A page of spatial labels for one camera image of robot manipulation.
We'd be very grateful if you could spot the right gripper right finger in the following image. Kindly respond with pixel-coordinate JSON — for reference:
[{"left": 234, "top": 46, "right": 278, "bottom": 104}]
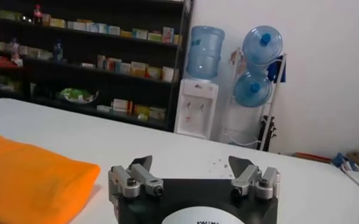
[{"left": 227, "top": 155, "right": 281, "bottom": 201}]

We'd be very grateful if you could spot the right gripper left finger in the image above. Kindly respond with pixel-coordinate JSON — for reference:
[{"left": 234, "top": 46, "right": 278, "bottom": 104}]
[{"left": 107, "top": 155, "right": 165, "bottom": 200}]

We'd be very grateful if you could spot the orange t-shirt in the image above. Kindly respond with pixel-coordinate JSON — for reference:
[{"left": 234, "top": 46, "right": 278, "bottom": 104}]
[{"left": 0, "top": 135, "right": 102, "bottom": 224}]

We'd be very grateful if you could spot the black folded stand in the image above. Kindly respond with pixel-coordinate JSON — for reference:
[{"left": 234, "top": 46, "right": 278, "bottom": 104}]
[{"left": 257, "top": 114, "right": 277, "bottom": 152}]

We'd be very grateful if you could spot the pale green medicine box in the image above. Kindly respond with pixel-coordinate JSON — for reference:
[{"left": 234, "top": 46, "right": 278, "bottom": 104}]
[{"left": 148, "top": 106, "right": 167, "bottom": 121}]

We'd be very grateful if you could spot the green yellow medicine box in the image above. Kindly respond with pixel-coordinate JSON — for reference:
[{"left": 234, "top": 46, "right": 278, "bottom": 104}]
[{"left": 133, "top": 104, "right": 151, "bottom": 116}]

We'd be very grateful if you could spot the red white medicine box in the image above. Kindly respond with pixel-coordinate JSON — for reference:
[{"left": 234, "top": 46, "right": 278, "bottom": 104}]
[{"left": 112, "top": 98, "right": 133, "bottom": 114}]

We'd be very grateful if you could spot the white metal jug rack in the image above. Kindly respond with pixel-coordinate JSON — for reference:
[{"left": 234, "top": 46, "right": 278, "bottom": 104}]
[{"left": 220, "top": 48, "right": 288, "bottom": 152}]

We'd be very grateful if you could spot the white water dispenser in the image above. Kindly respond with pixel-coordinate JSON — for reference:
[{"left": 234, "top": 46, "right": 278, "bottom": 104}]
[{"left": 174, "top": 77, "right": 219, "bottom": 140}]

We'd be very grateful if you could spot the blue white package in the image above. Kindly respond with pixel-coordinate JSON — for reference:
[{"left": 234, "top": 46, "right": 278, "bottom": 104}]
[{"left": 331, "top": 152, "right": 359, "bottom": 173}]

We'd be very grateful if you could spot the wrapped fruit bowl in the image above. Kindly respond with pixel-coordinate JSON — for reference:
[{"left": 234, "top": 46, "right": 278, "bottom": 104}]
[{"left": 56, "top": 87, "right": 100, "bottom": 105}]

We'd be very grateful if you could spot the orange white medicine box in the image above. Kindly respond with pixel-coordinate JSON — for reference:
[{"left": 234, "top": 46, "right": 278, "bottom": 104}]
[{"left": 146, "top": 66, "right": 163, "bottom": 80}]

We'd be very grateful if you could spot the white paper cup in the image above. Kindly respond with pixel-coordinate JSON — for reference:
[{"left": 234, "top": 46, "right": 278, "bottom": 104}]
[{"left": 162, "top": 66, "right": 176, "bottom": 83}]

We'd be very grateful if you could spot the wide yellow white box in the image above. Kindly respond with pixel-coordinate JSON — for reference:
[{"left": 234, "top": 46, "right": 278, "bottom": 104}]
[{"left": 130, "top": 61, "right": 148, "bottom": 78}]

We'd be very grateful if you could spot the black shelving unit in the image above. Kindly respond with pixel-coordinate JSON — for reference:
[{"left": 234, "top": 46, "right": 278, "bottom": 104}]
[{"left": 0, "top": 0, "right": 195, "bottom": 132}]

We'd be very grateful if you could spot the red white blue box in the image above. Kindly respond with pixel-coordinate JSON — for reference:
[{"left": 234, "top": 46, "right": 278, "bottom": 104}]
[{"left": 105, "top": 57, "right": 121, "bottom": 72}]

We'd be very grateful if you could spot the pink white medicine box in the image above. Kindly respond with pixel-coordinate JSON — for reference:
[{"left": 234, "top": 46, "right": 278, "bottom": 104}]
[{"left": 96, "top": 54, "right": 107, "bottom": 70}]

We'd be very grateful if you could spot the labelled blue water jug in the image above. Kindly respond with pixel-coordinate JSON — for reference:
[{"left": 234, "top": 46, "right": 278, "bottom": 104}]
[{"left": 186, "top": 26, "right": 226, "bottom": 80}]

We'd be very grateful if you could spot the tall pink blue box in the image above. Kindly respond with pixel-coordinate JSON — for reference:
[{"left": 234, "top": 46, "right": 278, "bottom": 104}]
[{"left": 162, "top": 26, "right": 175, "bottom": 44}]

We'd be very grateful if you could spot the blue plastic bottle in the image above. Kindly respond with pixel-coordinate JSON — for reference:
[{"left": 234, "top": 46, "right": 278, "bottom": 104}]
[{"left": 53, "top": 38, "right": 64, "bottom": 63}]

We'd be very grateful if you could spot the blue white medicine box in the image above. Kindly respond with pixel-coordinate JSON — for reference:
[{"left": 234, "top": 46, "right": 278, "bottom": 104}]
[{"left": 89, "top": 23, "right": 109, "bottom": 34}]

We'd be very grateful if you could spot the yellow white medicine box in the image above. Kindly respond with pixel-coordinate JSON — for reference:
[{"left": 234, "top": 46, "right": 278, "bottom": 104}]
[{"left": 49, "top": 18, "right": 67, "bottom": 29}]

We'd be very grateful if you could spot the pink labelled drink bottle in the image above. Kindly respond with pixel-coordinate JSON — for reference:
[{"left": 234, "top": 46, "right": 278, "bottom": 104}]
[{"left": 10, "top": 38, "right": 21, "bottom": 60}]

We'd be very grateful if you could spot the cola bottle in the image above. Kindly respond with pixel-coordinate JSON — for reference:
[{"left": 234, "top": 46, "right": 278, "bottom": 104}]
[{"left": 32, "top": 3, "right": 43, "bottom": 25}]

